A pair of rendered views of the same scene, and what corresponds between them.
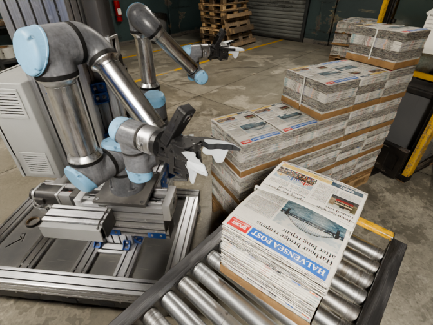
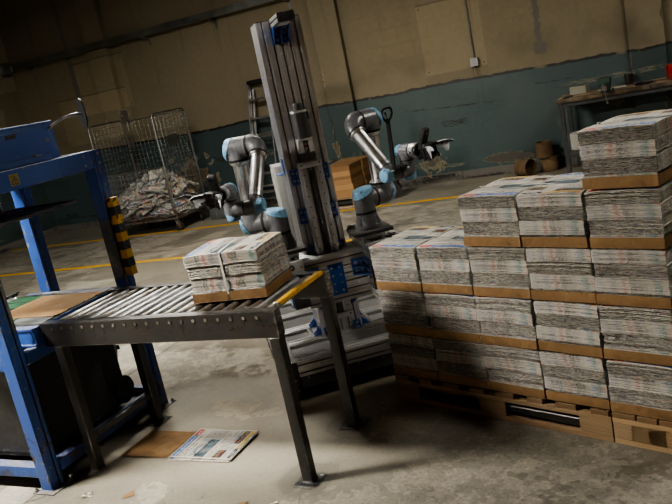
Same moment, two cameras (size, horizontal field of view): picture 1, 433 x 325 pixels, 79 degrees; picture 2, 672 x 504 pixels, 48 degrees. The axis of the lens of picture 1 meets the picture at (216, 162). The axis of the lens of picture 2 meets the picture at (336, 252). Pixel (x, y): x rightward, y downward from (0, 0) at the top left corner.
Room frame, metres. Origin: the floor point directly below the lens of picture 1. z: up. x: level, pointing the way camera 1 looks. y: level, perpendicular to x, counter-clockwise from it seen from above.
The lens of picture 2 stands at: (0.12, -3.60, 1.66)
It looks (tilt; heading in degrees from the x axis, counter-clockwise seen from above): 13 degrees down; 75
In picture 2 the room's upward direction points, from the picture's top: 12 degrees counter-clockwise
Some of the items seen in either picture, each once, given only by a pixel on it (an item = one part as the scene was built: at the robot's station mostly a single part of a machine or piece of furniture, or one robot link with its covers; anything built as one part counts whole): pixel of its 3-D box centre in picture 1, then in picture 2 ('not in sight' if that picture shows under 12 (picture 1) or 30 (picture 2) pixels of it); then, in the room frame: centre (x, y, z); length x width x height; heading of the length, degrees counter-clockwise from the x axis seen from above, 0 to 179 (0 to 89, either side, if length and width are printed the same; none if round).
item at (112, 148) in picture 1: (118, 154); (276, 219); (0.88, 0.39, 0.98); 0.13 x 0.12 x 0.14; 149
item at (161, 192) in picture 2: not in sight; (149, 173); (0.59, 7.94, 0.85); 1.21 x 0.83 x 1.71; 138
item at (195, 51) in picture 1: (192, 52); (405, 151); (1.59, 0.14, 1.21); 0.11 x 0.08 x 0.09; 110
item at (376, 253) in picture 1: (319, 224); (286, 295); (0.70, -0.41, 0.78); 0.47 x 0.05 x 0.05; 48
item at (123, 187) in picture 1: (125, 176); (281, 239); (0.88, 0.39, 0.87); 0.15 x 0.15 x 0.10
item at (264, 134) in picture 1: (289, 161); (502, 320); (1.64, -0.56, 0.42); 1.17 x 0.39 x 0.83; 119
